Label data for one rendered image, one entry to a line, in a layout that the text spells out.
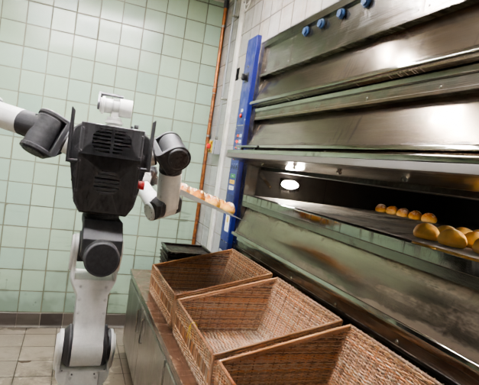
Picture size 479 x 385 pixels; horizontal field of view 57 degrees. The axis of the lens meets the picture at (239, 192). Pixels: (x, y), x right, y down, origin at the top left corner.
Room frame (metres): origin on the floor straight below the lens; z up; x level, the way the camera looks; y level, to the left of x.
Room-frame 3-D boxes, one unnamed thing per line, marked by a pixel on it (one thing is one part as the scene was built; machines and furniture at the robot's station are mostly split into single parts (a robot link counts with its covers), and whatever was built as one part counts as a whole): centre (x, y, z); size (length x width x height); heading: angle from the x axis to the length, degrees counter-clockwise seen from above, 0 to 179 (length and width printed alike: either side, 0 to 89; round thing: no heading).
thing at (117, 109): (1.61, 0.48, 1.47); 0.10 x 0.07 x 0.09; 108
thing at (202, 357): (1.71, -0.11, 0.72); 0.56 x 0.49 x 0.28; 21
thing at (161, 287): (2.28, 0.10, 0.72); 0.56 x 0.49 x 0.28; 22
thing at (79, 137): (1.55, 0.47, 1.27); 0.34 x 0.30 x 0.36; 108
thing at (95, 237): (1.52, 0.45, 1.01); 0.28 x 0.13 x 0.18; 22
